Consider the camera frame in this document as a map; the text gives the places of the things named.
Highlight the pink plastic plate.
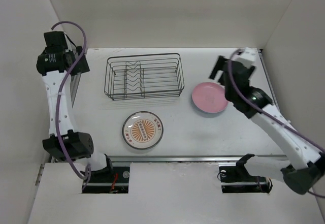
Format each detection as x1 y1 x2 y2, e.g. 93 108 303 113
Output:
191 82 228 114

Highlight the black wire dish rack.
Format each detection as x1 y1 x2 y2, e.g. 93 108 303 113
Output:
104 53 185 101

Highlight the white plate orange sunburst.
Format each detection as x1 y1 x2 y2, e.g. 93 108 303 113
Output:
122 111 164 150

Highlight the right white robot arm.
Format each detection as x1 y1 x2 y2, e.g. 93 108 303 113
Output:
209 48 324 195

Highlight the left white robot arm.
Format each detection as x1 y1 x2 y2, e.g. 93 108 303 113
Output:
36 31 114 182

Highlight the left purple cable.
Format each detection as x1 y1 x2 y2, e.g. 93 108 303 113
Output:
50 20 92 191

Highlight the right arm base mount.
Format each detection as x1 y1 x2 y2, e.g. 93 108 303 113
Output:
217 165 273 194

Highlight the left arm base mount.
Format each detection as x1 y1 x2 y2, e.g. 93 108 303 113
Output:
82 166 130 194

